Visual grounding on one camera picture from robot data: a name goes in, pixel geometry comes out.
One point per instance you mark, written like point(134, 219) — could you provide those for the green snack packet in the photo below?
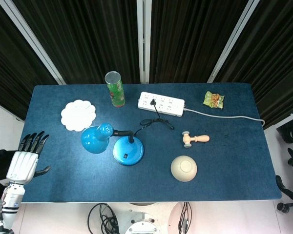
point(213, 99)

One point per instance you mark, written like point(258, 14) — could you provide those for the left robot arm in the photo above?
point(7, 207)

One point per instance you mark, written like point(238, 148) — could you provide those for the black office chair base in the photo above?
point(290, 175)

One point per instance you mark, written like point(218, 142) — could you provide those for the white partition frame post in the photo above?
point(232, 40)
point(144, 41)
point(29, 36)

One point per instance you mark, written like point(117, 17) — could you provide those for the wooden toy hammer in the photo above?
point(194, 139)

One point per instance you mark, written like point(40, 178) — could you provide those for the white flower-shaped plate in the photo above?
point(78, 114)

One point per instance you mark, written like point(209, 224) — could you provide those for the blue table cloth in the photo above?
point(151, 156)

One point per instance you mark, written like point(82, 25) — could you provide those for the blue desk lamp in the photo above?
point(113, 145)

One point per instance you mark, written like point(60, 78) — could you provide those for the beige upturned bowl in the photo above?
point(184, 168)

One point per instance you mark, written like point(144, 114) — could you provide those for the green chips can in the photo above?
point(115, 89)

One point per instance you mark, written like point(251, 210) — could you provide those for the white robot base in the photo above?
point(142, 220)

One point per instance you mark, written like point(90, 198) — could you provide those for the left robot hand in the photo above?
point(22, 164)

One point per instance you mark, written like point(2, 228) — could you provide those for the white power strip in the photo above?
point(161, 103)

